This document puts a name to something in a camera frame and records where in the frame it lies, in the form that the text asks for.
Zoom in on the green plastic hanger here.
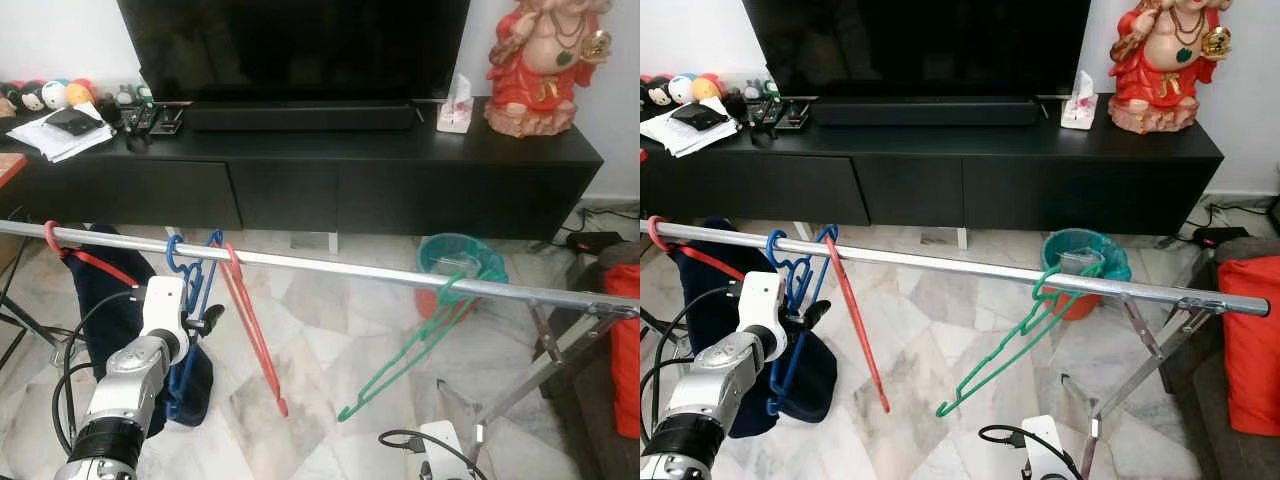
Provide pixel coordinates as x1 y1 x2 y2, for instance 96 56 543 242
935 262 1086 419
336 272 483 424

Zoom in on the black wallet pouch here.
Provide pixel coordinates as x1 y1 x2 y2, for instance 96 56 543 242
45 107 100 138
669 103 728 132

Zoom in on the white tissue pack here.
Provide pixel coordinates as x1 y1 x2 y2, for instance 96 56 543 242
436 72 474 135
1060 69 1098 131

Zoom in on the red bin with teal liner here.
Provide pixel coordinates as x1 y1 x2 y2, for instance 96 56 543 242
415 232 510 323
1040 227 1134 323

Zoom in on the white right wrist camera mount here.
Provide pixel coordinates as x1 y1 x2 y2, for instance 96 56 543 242
417 420 464 480
1020 414 1067 480

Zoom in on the blue plastic hanger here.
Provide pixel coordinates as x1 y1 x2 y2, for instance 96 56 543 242
765 224 841 417
164 227 227 421

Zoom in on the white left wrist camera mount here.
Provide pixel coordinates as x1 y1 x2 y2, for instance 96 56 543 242
139 276 191 347
735 270 788 346

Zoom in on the silver metal clothes rack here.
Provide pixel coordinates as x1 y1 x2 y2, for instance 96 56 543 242
0 218 641 473
648 218 1273 480

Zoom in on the red cushion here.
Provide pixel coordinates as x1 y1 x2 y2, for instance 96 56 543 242
1217 255 1280 438
602 262 641 442

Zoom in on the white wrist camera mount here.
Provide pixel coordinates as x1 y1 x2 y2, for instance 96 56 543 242
1020 414 1067 480
735 270 788 346
417 420 464 480
139 276 191 347

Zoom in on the red plastic hanger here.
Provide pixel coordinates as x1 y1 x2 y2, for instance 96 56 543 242
213 240 291 419
42 220 139 288
822 232 893 414
647 214 748 284

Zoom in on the black power strip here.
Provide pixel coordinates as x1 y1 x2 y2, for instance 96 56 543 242
1190 225 1252 249
565 230 627 255

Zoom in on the navy blue garment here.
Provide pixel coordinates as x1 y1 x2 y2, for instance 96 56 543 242
668 215 839 441
62 225 216 433

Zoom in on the black soundbar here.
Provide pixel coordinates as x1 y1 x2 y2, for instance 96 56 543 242
808 97 1043 127
184 100 418 132

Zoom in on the black television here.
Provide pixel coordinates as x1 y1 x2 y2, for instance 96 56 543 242
116 0 472 103
742 0 1093 99

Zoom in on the black TV cabinet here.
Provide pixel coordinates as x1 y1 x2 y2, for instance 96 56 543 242
0 97 606 243
640 95 1226 233

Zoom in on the red robed figurine statue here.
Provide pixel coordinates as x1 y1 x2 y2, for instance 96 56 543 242
484 0 614 140
1107 0 1234 136

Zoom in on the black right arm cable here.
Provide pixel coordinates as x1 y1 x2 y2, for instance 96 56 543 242
977 424 1088 480
377 428 488 480

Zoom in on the white paper stack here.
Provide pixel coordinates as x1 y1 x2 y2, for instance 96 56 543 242
7 100 117 164
641 97 741 159

